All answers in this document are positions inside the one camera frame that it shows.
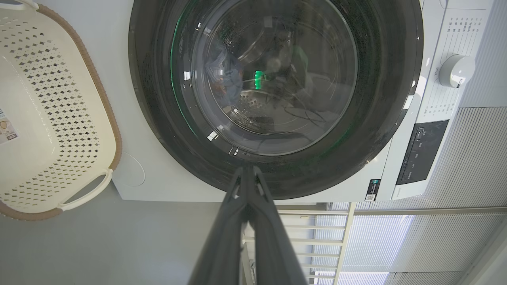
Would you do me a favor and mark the barcode sticker inside basket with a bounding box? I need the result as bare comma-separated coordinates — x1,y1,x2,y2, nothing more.
0,108,19,144

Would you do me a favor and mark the cream basket with brown rim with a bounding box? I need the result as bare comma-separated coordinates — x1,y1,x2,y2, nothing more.
0,0,122,221

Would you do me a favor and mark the perforated steel washer drum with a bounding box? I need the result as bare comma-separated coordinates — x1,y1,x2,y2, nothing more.
234,79,317,135

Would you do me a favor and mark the white front-load washing machine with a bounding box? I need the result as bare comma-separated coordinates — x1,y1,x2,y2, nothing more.
38,0,496,203

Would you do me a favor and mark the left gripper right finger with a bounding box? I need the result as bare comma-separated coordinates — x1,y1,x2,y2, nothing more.
248,165,309,285

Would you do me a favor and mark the white washer control knob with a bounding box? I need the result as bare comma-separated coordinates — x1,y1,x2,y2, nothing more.
438,54,476,89

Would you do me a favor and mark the black QR code sticker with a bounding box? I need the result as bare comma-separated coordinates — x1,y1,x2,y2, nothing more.
365,179,381,202

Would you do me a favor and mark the white metal railing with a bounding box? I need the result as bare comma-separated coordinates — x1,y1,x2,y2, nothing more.
240,203,507,285

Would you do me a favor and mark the black washer display panel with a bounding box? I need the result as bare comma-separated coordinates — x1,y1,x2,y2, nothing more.
396,120,450,186

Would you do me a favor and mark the round filter cover on washer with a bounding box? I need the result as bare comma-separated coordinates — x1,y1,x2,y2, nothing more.
119,152,146,187

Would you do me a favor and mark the black-rimmed glass washer door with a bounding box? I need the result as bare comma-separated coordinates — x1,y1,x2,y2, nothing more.
128,0,424,200

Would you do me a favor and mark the blue garment with orange print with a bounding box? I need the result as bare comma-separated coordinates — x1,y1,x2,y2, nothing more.
206,44,244,107

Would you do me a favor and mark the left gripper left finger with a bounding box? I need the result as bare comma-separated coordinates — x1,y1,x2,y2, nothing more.
188,166,250,285

